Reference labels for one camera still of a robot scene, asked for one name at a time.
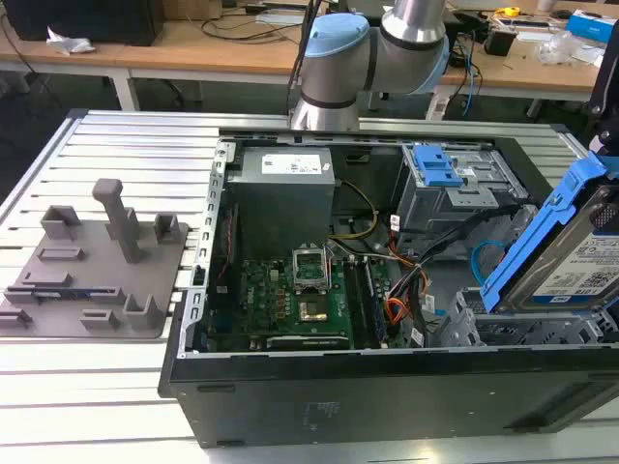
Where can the grey metal drive cage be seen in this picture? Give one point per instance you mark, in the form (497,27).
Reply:
(435,212)

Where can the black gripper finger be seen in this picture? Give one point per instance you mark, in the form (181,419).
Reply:
(605,216)

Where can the grey parts rack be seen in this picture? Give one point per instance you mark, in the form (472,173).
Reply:
(97,270)

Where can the crumpled white paper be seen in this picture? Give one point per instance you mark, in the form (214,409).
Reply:
(72,44)

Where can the blue cardboard box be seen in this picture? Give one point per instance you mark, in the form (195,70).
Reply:
(592,26)

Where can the RAM stick with blue label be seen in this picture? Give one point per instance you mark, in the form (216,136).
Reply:
(376,309)
(63,293)

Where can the clear plastic bag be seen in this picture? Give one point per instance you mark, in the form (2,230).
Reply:
(556,48)

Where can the flat grey keyboard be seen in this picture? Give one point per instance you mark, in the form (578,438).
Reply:
(280,17)

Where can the large black box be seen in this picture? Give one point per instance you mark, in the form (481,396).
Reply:
(82,19)

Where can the green motherboard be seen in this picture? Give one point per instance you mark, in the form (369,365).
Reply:
(261,299)

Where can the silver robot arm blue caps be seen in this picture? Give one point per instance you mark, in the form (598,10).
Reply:
(338,72)

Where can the black graphics card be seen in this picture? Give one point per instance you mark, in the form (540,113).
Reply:
(304,342)

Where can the CPU socket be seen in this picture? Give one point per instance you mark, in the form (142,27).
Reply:
(313,310)

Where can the grey metal disk bay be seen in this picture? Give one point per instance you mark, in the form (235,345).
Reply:
(459,328)

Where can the hard disk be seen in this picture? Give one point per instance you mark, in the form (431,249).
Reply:
(570,261)

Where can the blue plastic drive latch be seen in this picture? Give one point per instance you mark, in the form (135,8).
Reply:
(437,166)

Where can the grey power supply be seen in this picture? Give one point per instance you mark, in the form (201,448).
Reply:
(280,203)

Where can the yellow tape measure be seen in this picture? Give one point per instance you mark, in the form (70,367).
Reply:
(510,11)

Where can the black open PC case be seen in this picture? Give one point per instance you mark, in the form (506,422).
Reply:
(338,401)

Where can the small black cube device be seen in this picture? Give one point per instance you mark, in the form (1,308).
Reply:
(498,41)

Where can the white power strip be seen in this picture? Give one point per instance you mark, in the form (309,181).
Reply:
(437,106)

